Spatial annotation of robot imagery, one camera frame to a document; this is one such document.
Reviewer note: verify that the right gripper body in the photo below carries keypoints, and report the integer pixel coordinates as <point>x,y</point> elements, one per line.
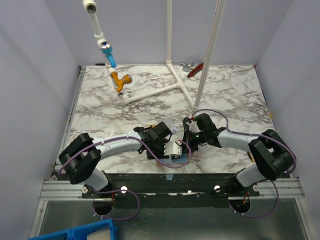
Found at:
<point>187,138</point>

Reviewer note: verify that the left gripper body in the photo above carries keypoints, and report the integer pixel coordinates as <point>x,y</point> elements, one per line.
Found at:
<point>158,150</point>

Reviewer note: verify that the silver VIP card stack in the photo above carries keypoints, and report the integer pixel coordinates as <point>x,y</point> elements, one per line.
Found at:
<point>170,124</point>

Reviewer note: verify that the pink leather card holder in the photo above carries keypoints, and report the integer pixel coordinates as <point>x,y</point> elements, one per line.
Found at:
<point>174,162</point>

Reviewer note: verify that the black VIP card stack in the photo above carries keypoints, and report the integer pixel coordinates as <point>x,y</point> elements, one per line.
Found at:
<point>186,123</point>

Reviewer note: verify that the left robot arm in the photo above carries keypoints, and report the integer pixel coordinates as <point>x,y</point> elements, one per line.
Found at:
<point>80,158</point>

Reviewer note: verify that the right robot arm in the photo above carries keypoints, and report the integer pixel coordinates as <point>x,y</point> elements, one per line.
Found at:
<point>272,157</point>

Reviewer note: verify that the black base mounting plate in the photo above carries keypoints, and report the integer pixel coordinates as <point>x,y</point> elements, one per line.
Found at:
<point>176,190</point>

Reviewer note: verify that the orange valve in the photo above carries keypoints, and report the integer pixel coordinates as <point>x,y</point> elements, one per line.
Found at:
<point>120,82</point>

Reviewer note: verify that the metal clamp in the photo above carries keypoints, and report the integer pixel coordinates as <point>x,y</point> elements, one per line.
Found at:
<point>189,65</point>

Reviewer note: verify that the blue valve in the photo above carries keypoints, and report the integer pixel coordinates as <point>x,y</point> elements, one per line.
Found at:
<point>107,50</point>

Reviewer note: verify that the blue plastic bin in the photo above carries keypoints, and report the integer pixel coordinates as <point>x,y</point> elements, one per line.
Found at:
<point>82,232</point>

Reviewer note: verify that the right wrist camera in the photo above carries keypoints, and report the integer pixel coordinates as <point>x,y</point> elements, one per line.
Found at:
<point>193,127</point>

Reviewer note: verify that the white PVC pipe frame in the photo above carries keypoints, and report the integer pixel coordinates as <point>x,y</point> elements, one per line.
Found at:
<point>90,7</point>

